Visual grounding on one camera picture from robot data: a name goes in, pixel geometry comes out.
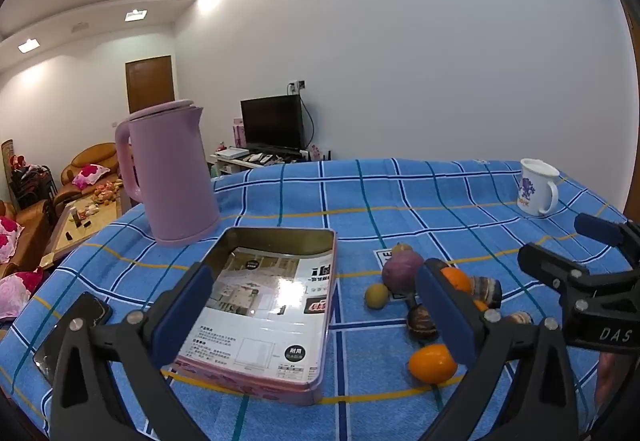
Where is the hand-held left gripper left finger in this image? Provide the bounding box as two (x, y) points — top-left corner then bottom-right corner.
(47, 261), (216, 441)

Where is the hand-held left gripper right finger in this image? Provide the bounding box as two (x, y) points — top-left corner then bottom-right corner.
(415, 258), (581, 441)

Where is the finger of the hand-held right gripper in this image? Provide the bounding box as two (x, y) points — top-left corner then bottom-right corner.
(517, 243), (640, 317)
(574, 214), (640, 267)

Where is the dark brown round piece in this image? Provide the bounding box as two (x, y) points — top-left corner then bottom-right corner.
(406, 303), (441, 342)

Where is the large orange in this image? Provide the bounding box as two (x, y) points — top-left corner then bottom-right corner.
(440, 267), (473, 294)

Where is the oval orange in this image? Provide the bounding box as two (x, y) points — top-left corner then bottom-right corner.
(407, 343), (458, 382)

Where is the dark striped round piece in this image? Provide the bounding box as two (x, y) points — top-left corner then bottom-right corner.
(470, 275), (503, 308)

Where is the purple sweet potato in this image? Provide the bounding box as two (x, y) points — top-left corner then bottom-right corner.
(381, 249), (426, 294)

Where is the pink tin box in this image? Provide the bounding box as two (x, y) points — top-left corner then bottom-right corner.
(170, 227), (338, 407)

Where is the person's right hand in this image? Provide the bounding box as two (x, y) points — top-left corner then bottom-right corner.
(596, 350), (621, 408)

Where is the white printed mug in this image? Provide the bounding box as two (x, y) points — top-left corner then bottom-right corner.
(515, 158), (560, 218)

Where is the black smartphone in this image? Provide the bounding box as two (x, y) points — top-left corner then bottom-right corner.
(32, 292), (113, 384)

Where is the wooden coffee table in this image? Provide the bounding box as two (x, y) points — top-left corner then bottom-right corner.
(42, 186), (133, 267)

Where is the pink electric kettle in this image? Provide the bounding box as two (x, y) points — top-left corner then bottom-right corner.
(115, 100), (222, 247)

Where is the blue plaid tablecloth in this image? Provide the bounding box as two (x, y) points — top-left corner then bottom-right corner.
(0, 157), (640, 441)

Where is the white television stand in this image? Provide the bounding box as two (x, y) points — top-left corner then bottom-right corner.
(209, 146), (306, 177)

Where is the pink floral pillow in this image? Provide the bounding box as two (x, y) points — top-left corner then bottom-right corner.
(72, 164), (111, 189)
(0, 271), (46, 319)
(0, 216), (25, 264)

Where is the orange leather sofa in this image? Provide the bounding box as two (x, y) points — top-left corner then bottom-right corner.
(0, 201), (56, 272)
(61, 142), (121, 187)

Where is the black metal rack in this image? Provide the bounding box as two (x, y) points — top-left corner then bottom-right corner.
(10, 166), (56, 209)

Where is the black television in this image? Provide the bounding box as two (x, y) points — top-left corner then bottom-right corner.
(240, 95), (305, 152)

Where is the brown wooden door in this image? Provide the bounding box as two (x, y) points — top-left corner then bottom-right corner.
(125, 56), (176, 114)

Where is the black power cable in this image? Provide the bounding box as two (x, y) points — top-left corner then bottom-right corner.
(300, 94), (316, 149)

